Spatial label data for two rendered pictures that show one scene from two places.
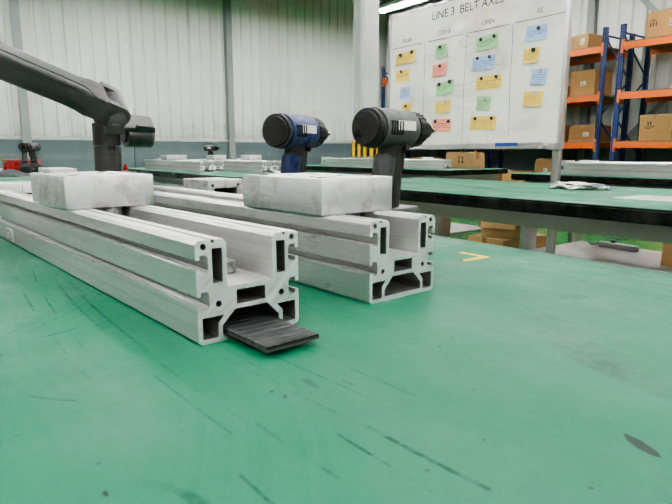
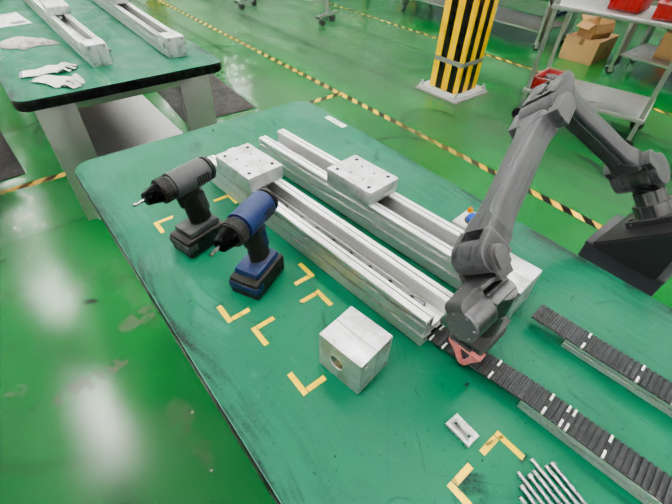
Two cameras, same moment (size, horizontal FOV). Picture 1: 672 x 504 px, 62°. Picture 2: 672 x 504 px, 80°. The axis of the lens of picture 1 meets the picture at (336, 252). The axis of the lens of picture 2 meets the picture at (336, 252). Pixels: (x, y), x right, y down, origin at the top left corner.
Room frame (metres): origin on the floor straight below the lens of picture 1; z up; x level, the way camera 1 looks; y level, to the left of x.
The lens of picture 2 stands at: (1.67, 0.20, 1.47)
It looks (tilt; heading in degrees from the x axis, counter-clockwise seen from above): 43 degrees down; 175
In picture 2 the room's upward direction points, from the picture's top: 3 degrees clockwise
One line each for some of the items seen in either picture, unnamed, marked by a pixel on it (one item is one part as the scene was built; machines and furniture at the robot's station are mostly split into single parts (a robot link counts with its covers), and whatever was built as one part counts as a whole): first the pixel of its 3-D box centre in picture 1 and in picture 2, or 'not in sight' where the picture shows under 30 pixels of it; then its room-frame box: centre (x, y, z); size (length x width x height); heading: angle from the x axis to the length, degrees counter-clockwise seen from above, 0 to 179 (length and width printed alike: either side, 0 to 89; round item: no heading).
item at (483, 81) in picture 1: (465, 145); not in sight; (3.91, -0.89, 0.97); 1.50 x 0.50 x 1.95; 36
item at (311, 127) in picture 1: (304, 175); (246, 253); (1.05, 0.06, 0.89); 0.20 x 0.08 x 0.22; 153
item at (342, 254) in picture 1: (217, 222); (308, 227); (0.89, 0.19, 0.82); 0.80 x 0.10 x 0.09; 41
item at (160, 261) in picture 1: (94, 233); (360, 198); (0.76, 0.33, 0.82); 0.80 x 0.10 x 0.09; 41
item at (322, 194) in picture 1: (314, 202); (249, 170); (0.70, 0.03, 0.87); 0.16 x 0.11 x 0.07; 41
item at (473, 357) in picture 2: not in sight; (470, 345); (1.26, 0.49, 0.84); 0.07 x 0.07 x 0.09; 41
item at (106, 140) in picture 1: (109, 134); (493, 298); (1.26, 0.50, 0.97); 0.07 x 0.06 x 0.07; 129
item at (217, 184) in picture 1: (208, 200); (358, 345); (1.25, 0.28, 0.83); 0.11 x 0.10 x 0.10; 135
